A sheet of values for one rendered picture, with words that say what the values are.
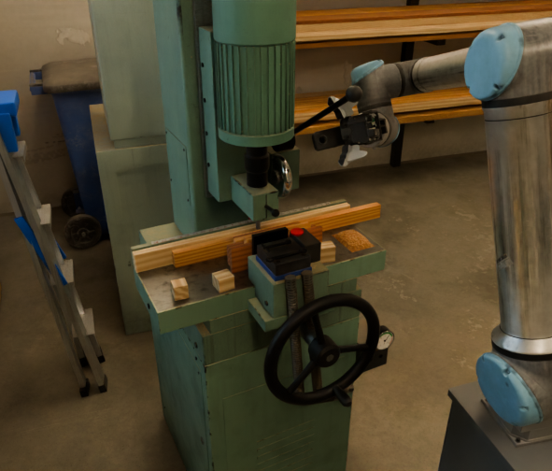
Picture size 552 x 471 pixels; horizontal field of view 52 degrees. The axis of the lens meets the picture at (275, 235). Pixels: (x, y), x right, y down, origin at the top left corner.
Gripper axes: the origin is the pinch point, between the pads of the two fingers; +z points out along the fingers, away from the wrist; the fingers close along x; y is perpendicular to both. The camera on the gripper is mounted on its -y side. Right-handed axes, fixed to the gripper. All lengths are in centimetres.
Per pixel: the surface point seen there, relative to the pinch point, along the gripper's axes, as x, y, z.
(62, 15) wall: -106, -189, -130
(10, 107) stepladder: -29, -99, -3
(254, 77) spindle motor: -13.7, -9.9, 12.5
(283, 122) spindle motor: -4.2, -9.2, 4.1
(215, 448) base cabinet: 73, -46, 4
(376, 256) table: 31.7, -0.7, -18.2
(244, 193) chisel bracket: 9.6, -25.2, -0.8
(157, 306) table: 30, -38, 24
